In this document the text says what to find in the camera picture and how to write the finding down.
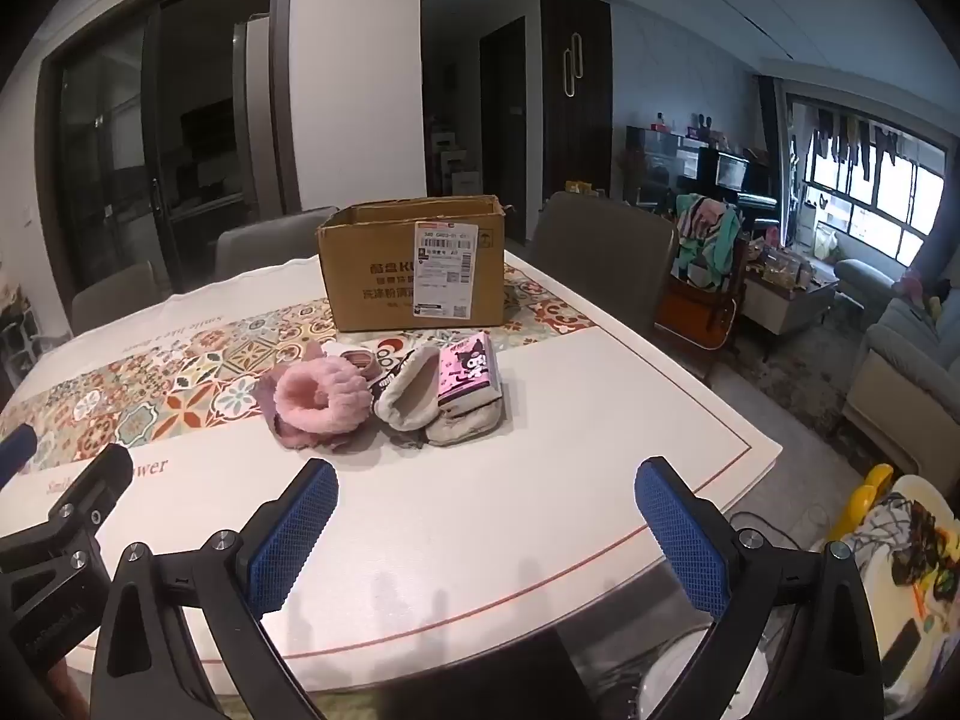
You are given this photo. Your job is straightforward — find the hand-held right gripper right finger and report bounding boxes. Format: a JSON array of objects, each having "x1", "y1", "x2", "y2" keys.
[{"x1": 634, "y1": 456, "x2": 883, "y2": 720}]

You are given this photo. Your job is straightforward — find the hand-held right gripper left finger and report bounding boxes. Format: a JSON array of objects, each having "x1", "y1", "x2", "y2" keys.
[{"x1": 90, "y1": 459, "x2": 340, "y2": 720}]

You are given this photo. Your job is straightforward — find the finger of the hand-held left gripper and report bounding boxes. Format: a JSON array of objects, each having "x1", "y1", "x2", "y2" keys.
[
  {"x1": 0, "y1": 442, "x2": 134, "y2": 691},
  {"x1": 0, "y1": 424, "x2": 38, "y2": 492}
]

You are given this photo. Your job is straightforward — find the mauve ribbed slipper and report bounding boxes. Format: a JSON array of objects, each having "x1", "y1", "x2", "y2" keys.
[{"x1": 253, "y1": 341, "x2": 357, "y2": 455}]

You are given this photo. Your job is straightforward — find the pink fluffy slipper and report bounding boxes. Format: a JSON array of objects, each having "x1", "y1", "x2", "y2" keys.
[{"x1": 273, "y1": 358, "x2": 374, "y2": 442}]

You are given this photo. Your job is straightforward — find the beige fleece slipper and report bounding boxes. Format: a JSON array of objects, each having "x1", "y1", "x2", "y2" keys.
[
  {"x1": 424, "y1": 390, "x2": 505, "y2": 449},
  {"x1": 374, "y1": 345, "x2": 441, "y2": 433}
]

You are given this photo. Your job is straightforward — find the pink cartoon tissue pack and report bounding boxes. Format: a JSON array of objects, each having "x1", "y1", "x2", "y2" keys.
[{"x1": 437, "y1": 331, "x2": 500, "y2": 412}]

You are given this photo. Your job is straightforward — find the brown cardboard box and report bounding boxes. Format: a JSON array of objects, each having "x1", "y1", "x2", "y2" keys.
[{"x1": 316, "y1": 195, "x2": 508, "y2": 333}]

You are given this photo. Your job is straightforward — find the grey dining chair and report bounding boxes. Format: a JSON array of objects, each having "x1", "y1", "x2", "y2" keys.
[
  {"x1": 214, "y1": 205, "x2": 341, "y2": 283},
  {"x1": 70, "y1": 262, "x2": 163, "y2": 336},
  {"x1": 524, "y1": 190, "x2": 677, "y2": 332}
]

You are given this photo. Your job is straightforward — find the dark chair back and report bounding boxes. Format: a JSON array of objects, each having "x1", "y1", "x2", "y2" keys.
[{"x1": 296, "y1": 626, "x2": 608, "y2": 720}]

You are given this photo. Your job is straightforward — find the wooden chair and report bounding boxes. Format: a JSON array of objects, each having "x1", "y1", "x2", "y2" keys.
[{"x1": 655, "y1": 199, "x2": 752, "y2": 385}]

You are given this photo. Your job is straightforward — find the cluttered coffee table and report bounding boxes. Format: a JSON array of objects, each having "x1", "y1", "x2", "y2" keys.
[{"x1": 741, "y1": 238, "x2": 841, "y2": 336}]

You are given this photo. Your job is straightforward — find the grey sofa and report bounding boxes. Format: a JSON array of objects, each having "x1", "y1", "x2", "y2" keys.
[{"x1": 834, "y1": 258, "x2": 960, "y2": 478}]

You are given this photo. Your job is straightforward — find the teal striped towel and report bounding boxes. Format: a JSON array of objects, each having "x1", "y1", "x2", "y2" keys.
[{"x1": 673, "y1": 193, "x2": 745, "y2": 291}]

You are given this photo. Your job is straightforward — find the dark sliding glass door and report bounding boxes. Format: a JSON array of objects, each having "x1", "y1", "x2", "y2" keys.
[{"x1": 36, "y1": 0, "x2": 302, "y2": 295}]

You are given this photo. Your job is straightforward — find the black piano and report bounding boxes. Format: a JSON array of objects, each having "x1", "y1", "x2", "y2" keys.
[{"x1": 697, "y1": 146, "x2": 782, "y2": 235}]

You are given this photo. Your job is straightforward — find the window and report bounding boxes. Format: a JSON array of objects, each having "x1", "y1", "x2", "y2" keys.
[{"x1": 784, "y1": 94, "x2": 952, "y2": 267}]

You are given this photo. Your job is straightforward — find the white hallway boxes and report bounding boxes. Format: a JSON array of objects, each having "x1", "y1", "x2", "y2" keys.
[{"x1": 426, "y1": 127, "x2": 482, "y2": 200}]

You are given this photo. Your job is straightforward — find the hanging dark laundry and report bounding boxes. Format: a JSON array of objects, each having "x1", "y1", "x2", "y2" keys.
[{"x1": 808, "y1": 106, "x2": 902, "y2": 182}]

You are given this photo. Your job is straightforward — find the dark wooden door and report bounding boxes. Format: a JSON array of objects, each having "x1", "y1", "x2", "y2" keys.
[{"x1": 478, "y1": 15, "x2": 528, "y2": 248}]

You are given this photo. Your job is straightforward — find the dark slatted wall panel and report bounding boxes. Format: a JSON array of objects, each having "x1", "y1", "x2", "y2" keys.
[{"x1": 538, "y1": 0, "x2": 614, "y2": 201}]

